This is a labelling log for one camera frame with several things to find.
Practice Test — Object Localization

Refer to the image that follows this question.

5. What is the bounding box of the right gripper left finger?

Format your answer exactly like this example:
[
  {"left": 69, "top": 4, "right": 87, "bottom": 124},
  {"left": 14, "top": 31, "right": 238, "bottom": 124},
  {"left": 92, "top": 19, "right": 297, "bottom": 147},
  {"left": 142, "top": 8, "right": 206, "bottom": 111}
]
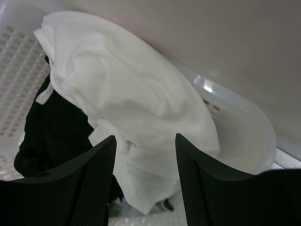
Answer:
[{"left": 0, "top": 136, "right": 117, "bottom": 226}]

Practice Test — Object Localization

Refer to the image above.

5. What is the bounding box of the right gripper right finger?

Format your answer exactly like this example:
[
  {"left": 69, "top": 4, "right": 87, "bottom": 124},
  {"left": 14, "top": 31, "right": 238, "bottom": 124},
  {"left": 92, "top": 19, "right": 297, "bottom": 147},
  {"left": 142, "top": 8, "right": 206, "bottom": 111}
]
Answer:
[{"left": 175, "top": 134, "right": 301, "bottom": 226}]

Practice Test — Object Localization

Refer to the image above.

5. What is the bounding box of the white tank top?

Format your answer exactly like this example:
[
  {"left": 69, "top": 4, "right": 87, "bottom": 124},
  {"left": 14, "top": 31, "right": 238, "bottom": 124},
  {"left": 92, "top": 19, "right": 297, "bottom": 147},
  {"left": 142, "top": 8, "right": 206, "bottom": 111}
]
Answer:
[{"left": 34, "top": 11, "right": 220, "bottom": 214}]

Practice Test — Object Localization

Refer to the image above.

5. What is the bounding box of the black tank top in basket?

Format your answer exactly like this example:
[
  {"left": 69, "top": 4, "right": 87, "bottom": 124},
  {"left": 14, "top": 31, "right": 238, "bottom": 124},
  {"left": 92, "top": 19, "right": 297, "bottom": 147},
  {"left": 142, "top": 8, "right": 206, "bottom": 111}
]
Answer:
[{"left": 13, "top": 55, "right": 174, "bottom": 211}]

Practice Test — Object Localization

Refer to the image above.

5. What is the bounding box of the white plastic laundry basket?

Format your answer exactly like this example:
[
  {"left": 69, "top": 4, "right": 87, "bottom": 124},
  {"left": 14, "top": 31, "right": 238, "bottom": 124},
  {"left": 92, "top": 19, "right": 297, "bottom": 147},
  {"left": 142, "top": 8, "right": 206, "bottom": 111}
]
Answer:
[{"left": 0, "top": 0, "right": 277, "bottom": 226}]

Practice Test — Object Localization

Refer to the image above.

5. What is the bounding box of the right aluminium table rail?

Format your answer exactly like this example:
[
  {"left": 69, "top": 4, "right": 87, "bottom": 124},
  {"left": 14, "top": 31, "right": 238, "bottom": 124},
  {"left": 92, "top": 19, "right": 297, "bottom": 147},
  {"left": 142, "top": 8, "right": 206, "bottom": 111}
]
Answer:
[{"left": 271, "top": 148, "right": 301, "bottom": 170}]

